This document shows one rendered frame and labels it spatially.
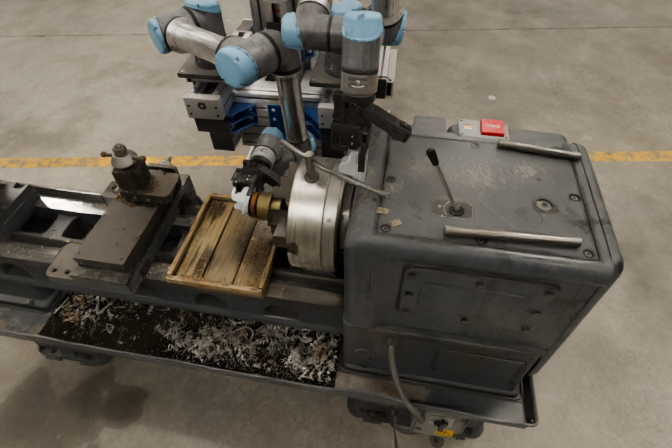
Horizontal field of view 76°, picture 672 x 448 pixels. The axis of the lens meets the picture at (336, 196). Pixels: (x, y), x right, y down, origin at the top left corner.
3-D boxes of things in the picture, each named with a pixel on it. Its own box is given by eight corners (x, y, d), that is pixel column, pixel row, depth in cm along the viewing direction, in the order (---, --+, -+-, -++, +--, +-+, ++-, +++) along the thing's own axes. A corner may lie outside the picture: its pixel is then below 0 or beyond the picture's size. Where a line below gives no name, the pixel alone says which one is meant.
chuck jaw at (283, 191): (313, 199, 125) (317, 158, 123) (310, 202, 120) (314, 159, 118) (276, 195, 126) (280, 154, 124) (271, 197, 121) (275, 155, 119)
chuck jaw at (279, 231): (308, 211, 119) (298, 241, 109) (308, 225, 122) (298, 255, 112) (269, 207, 120) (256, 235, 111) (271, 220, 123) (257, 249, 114)
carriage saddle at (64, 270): (196, 186, 161) (192, 174, 156) (135, 295, 129) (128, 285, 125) (122, 177, 164) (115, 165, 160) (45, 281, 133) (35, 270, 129)
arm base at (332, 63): (327, 55, 165) (326, 30, 158) (366, 58, 164) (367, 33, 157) (320, 77, 155) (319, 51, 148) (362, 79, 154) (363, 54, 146)
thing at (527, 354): (480, 336, 209) (538, 222, 146) (486, 445, 177) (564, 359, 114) (357, 317, 217) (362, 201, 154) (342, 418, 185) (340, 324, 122)
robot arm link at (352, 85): (380, 68, 90) (376, 77, 83) (378, 90, 92) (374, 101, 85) (344, 66, 91) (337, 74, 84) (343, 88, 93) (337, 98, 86)
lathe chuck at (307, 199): (342, 202, 144) (339, 134, 119) (324, 289, 125) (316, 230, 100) (315, 199, 145) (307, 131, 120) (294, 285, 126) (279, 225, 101)
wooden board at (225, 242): (292, 209, 152) (291, 201, 149) (262, 299, 128) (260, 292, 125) (211, 199, 156) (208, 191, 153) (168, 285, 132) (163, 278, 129)
